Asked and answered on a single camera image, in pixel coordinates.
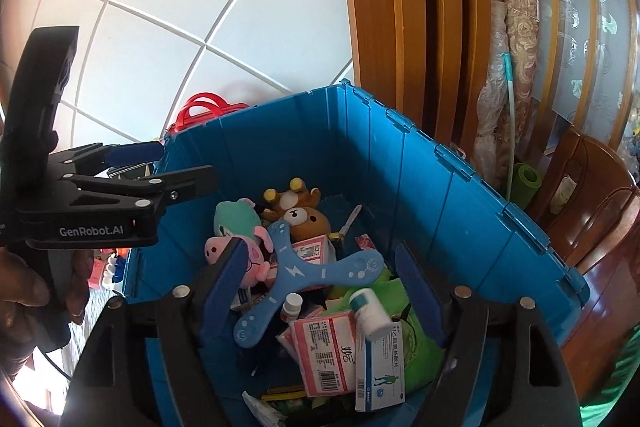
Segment green cloth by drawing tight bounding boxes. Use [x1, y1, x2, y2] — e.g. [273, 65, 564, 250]
[579, 321, 640, 427]

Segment frosted glass door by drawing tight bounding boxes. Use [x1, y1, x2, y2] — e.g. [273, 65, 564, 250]
[509, 0, 640, 144]

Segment rolled green yoga mat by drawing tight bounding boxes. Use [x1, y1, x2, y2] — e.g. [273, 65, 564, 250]
[509, 162, 544, 211]

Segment white doll blue skirt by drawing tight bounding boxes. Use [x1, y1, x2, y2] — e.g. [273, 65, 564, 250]
[99, 254, 126, 297]

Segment wooden door frame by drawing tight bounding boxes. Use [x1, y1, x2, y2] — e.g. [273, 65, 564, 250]
[333, 0, 507, 148]

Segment red plastic carry case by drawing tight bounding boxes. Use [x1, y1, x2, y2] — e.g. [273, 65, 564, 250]
[164, 92, 249, 138]

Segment pink white medicine box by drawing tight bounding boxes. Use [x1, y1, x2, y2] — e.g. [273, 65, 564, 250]
[289, 234, 337, 264]
[290, 310, 359, 397]

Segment yellow black strip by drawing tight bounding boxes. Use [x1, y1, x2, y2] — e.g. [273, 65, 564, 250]
[264, 386, 307, 401]

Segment green cloth bag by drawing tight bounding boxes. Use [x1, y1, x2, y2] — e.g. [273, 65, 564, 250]
[325, 266, 447, 396]

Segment tan bear plush yellow feet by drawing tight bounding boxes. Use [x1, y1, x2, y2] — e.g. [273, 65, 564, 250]
[263, 176, 322, 219]

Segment small white bottle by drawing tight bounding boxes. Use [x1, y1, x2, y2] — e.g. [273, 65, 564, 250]
[280, 292, 303, 324]

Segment teal pole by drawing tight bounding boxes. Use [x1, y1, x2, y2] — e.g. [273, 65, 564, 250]
[501, 53, 519, 204]

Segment blue white medicine box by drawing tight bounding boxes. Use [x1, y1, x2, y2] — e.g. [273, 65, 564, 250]
[354, 334, 407, 412]

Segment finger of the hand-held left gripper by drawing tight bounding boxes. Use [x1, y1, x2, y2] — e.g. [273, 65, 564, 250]
[60, 164, 221, 221]
[47, 140, 165, 180]

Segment rolled red patterned rug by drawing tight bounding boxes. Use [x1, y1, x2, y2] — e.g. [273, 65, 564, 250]
[492, 0, 542, 108]

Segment wooden chair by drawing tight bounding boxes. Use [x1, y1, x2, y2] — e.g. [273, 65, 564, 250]
[527, 126, 640, 279]

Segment pig plush teal outfit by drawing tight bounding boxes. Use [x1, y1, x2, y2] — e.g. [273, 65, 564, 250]
[203, 198, 279, 291]

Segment black cable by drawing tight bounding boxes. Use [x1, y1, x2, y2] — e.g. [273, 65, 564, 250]
[37, 349, 77, 381]

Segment white squeeze tube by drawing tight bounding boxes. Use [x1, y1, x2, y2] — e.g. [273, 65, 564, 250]
[242, 390, 287, 426]

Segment blue plastic boomerang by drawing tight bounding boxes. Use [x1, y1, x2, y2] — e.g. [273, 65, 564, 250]
[232, 216, 385, 349]

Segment person's left hand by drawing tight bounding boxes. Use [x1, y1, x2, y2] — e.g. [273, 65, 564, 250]
[0, 249, 96, 379]

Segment blue plastic storage crate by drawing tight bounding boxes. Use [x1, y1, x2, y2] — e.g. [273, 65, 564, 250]
[122, 79, 592, 427]

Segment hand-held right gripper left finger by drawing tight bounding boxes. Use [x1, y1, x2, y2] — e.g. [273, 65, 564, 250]
[60, 236, 250, 427]

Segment white bottle green cap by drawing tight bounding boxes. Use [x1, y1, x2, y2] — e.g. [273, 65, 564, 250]
[348, 287, 390, 338]

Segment white pen thermometer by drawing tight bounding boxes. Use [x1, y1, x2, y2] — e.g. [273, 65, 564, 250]
[341, 204, 364, 239]

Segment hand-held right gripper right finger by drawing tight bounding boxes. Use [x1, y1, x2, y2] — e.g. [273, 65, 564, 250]
[394, 243, 584, 427]

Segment brown bear plush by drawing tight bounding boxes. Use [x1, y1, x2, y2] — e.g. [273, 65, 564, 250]
[281, 205, 333, 243]

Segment rolled pale rug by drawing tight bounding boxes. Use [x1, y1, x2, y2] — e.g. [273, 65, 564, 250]
[472, 0, 517, 194]

